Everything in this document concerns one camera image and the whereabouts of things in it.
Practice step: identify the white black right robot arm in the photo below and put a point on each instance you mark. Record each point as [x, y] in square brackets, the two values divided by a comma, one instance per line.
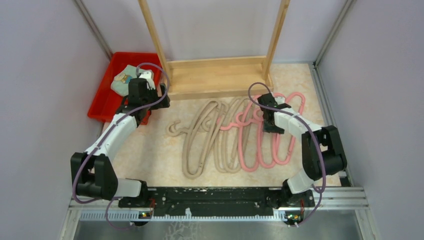
[322, 152]

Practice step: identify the green folded cloth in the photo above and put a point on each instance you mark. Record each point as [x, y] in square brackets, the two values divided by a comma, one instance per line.
[121, 81]

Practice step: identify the wooden hanger rack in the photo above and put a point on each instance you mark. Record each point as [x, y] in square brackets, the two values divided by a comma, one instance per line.
[216, 77]

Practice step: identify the aluminium frame rail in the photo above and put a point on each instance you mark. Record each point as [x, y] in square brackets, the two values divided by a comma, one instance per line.
[333, 199]

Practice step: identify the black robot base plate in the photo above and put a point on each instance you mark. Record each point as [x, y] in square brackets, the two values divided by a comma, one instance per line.
[217, 201]

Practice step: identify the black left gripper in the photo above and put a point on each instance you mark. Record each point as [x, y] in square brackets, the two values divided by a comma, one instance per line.
[163, 104]

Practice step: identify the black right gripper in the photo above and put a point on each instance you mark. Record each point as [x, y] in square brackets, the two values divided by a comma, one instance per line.
[268, 129]

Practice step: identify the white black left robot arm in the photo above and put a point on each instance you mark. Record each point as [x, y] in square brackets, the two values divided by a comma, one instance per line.
[92, 173]

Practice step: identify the red plastic bin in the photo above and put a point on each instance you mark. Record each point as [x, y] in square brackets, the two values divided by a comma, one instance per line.
[106, 101]

